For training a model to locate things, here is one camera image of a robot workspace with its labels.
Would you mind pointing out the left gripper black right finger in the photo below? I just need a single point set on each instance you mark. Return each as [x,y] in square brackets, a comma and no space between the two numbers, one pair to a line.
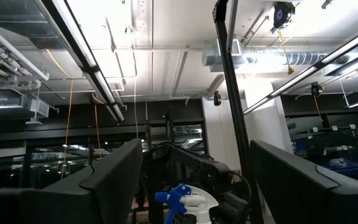
[291,193]

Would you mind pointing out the silver round ventilation duct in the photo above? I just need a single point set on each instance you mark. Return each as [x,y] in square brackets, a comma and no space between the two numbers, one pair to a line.
[275,57]

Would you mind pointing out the metal shelving with blue bins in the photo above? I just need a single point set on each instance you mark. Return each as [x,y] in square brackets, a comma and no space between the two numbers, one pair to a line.
[337,161]

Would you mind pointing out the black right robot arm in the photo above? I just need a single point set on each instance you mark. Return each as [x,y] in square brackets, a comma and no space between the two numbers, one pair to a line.
[197,161]

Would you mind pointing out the grey ceiling air unit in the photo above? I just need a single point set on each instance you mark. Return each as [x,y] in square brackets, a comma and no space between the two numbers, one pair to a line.
[11,102]

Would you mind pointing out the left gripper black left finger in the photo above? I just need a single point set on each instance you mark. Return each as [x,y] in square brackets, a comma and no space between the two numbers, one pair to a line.
[104,193]

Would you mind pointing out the black aluminium frame post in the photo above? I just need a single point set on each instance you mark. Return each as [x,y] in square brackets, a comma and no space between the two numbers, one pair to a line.
[232,93]

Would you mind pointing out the white ceiling pipe bundle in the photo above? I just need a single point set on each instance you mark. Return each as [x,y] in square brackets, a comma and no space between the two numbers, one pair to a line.
[11,53]

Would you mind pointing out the white spray bottle blue trigger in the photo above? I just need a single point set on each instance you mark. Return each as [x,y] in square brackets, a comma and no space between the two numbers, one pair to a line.
[197,202]

